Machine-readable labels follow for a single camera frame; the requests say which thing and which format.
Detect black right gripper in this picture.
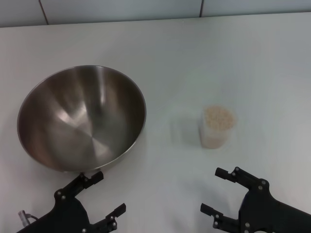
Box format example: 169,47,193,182
200,166,311,233

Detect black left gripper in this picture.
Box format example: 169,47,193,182
17,171,127,233

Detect clear plastic cup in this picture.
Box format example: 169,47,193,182
199,104,238,149

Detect white rice grains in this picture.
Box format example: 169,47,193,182
201,105,238,149

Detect stainless steel mixing bowl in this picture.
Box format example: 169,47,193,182
17,65,147,173

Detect left gripper cable with plug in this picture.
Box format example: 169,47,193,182
17,210,41,223

